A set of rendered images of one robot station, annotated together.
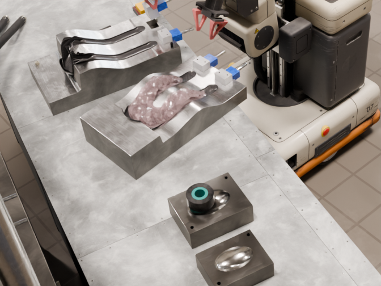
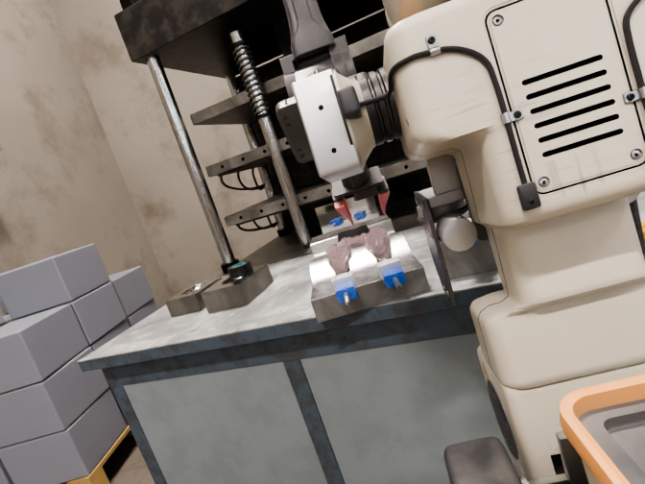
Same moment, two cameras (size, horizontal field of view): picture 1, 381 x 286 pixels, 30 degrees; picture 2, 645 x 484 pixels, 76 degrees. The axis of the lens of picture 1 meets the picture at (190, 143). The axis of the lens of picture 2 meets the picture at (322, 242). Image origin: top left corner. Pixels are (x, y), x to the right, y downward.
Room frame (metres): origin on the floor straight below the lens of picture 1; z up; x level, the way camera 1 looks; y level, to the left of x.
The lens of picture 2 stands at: (2.45, -0.83, 1.13)
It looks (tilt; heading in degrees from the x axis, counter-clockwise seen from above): 10 degrees down; 132
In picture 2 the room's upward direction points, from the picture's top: 18 degrees counter-clockwise
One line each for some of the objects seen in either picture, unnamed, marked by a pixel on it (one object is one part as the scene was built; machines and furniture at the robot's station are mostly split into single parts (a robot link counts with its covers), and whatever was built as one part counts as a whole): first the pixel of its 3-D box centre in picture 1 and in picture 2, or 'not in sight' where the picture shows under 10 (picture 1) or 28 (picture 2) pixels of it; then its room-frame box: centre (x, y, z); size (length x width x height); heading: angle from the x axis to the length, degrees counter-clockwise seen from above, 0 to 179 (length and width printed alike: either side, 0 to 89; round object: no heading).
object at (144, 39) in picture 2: not in sight; (299, 32); (1.20, 0.89, 1.75); 1.30 x 0.84 x 0.61; 20
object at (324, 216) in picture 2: not in sight; (360, 207); (1.27, 0.83, 0.87); 0.50 x 0.27 x 0.17; 110
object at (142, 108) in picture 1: (163, 96); (356, 243); (1.76, 0.07, 0.90); 0.26 x 0.18 x 0.08; 128
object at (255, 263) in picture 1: (234, 264); (197, 296); (1.12, -0.07, 0.83); 0.17 x 0.13 x 0.06; 110
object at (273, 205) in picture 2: not in sight; (348, 179); (1.18, 0.93, 1.01); 1.10 x 0.74 x 0.05; 20
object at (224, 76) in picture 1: (233, 72); (346, 293); (1.88, -0.18, 0.85); 0.13 x 0.05 x 0.05; 128
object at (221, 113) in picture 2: not in sight; (319, 83); (1.17, 0.94, 1.51); 1.10 x 0.70 x 0.05; 20
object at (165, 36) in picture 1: (177, 34); not in sight; (2.10, -0.01, 0.89); 0.13 x 0.05 x 0.05; 110
